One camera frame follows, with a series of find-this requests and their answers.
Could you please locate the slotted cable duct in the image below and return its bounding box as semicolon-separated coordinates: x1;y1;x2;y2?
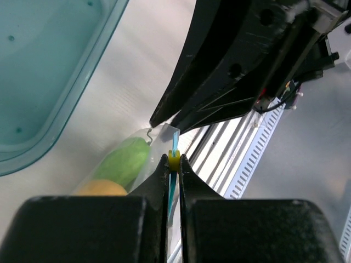
223;106;283;199

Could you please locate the orange fruit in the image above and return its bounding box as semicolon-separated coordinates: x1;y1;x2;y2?
74;179;127;196

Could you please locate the light green cucumber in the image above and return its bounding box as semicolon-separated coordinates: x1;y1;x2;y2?
93;137;150;187

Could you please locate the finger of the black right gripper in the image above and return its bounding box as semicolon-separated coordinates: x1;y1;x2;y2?
150;1;252;127

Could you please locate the clear zip top bag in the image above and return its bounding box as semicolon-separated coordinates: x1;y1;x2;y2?
72;123;182;228

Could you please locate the blue translucent plastic basin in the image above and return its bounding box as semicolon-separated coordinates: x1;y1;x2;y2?
1;0;127;176

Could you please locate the aluminium mounting rail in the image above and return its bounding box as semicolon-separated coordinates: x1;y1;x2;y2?
189;111;264;196

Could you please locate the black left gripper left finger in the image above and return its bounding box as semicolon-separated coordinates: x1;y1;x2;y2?
1;156;169;262

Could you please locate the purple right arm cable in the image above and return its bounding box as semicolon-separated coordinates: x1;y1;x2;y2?
285;84;304;110

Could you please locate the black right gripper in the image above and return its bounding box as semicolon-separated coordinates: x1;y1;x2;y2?
171;1;350;133

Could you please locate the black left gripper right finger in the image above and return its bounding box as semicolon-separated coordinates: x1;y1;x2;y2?
179;156;343;262

